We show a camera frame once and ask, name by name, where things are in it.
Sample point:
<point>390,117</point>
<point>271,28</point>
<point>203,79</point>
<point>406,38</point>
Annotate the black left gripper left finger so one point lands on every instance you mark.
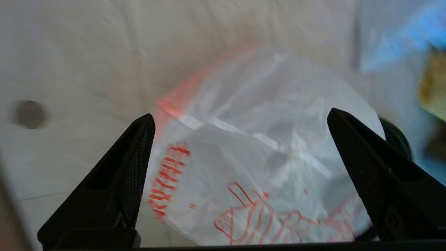
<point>104,202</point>

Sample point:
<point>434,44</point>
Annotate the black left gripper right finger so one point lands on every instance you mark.
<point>400,195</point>

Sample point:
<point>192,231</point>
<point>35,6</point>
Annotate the black round trash bin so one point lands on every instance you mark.
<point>397,139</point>

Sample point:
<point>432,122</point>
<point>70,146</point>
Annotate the yellow fabric bag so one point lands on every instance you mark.
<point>433,90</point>

